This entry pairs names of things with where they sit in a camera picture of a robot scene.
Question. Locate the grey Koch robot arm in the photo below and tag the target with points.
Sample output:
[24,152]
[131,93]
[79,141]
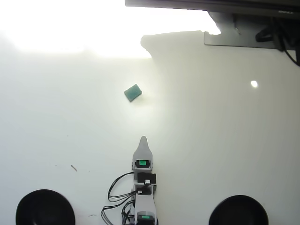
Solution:
[144,204]

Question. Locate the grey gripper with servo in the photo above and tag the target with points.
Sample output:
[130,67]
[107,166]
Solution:
[143,163]

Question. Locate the black round bowl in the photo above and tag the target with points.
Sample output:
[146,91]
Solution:
[238,211]
[44,208]

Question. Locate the dark computer monitor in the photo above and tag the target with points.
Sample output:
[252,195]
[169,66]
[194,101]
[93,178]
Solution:
[211,4]

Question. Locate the blue-green foam cube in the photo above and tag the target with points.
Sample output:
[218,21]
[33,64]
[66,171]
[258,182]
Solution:
[133,92]

